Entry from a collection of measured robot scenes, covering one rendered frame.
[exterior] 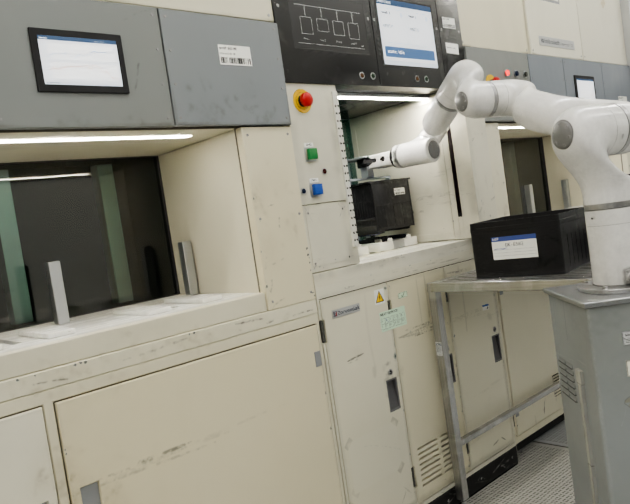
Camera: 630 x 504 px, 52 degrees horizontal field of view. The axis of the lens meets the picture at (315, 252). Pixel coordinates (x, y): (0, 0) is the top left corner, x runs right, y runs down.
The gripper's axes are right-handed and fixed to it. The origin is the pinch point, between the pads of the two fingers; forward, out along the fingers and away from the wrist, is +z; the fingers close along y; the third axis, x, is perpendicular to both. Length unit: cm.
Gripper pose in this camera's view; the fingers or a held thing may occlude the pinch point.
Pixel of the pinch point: (365, 163)
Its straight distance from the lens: 242.5
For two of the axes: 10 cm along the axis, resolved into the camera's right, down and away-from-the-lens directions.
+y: 7.3, -1.4, 6.7
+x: -1.4, -9.9, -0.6
